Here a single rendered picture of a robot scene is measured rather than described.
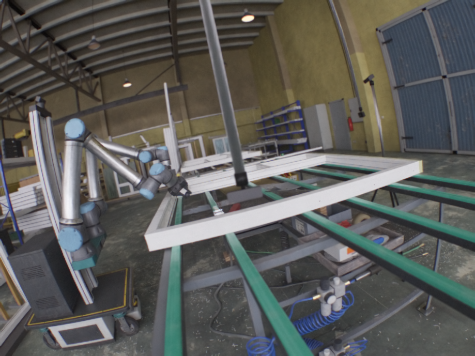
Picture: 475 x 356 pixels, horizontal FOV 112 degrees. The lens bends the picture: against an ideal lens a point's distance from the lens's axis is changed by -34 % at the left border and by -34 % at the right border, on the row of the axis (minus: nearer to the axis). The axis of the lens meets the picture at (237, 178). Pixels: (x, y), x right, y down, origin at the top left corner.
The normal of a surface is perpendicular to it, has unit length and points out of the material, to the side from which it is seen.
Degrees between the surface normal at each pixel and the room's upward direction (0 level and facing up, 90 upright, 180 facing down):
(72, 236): 95
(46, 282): 90
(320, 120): 90
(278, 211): 90
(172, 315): 0
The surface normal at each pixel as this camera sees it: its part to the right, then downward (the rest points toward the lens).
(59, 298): 0.38, 0.07
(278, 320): -0.20, -0.97
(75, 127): 0.51, -0.10
